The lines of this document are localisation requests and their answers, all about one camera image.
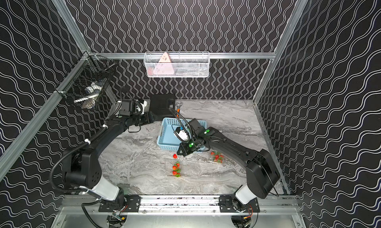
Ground light blue plastic basket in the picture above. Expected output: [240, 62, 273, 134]
[157, 117, 208, 152]

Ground clear plastic clamshell container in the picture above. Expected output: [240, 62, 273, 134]
[207, 150, 230, 165]

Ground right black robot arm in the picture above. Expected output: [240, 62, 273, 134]
[169, 108, 280, 210]

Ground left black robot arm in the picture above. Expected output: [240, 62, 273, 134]
[49, 95, 155, 208]

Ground black box device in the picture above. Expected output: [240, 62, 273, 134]
[149, 94, 176, 121]

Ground white items in mesh basket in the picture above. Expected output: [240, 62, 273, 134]
[73, 82, 103, 110]

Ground pink triangle card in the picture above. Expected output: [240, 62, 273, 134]
[152, 52, 175, 76]

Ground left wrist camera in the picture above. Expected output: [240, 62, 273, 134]
[137, 99, 150, 114]

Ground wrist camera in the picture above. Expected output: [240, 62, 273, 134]
[137, 99, 150, 114]
[175, 127, 189, 141]

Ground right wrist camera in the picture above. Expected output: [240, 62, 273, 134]
[175, 127, 189, 141]

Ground orange handled tool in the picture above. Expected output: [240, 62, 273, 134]
[176, 102, 183, 113]

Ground black wire mesh basket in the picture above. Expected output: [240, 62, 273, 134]
[58, 55, 117, 110]

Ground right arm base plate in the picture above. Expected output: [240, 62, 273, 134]
[217, 195, 260, 214]

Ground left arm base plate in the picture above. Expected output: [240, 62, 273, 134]
[98, 195, 141, 213]

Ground white wire wall basket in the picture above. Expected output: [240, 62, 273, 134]
[143, 51, 210, 78]

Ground aluminium front rail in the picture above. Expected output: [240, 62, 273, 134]
[59, 194, 300, 215]

